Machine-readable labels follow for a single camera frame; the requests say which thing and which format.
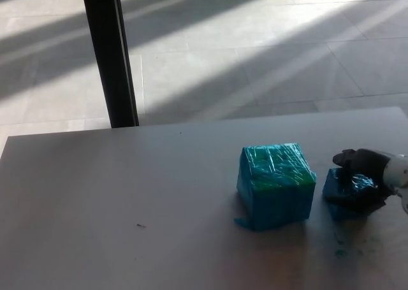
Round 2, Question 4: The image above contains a black window frame post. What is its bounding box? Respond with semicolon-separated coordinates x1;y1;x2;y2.
80;0;140;128

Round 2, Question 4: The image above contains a small blue cube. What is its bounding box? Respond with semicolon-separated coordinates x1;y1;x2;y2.
323;167;380;222

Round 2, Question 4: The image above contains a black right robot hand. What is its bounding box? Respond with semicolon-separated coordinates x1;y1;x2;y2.
324;148;398;214

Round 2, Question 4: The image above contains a big blue green cube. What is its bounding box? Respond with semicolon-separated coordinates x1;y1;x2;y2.
233;141;317;232

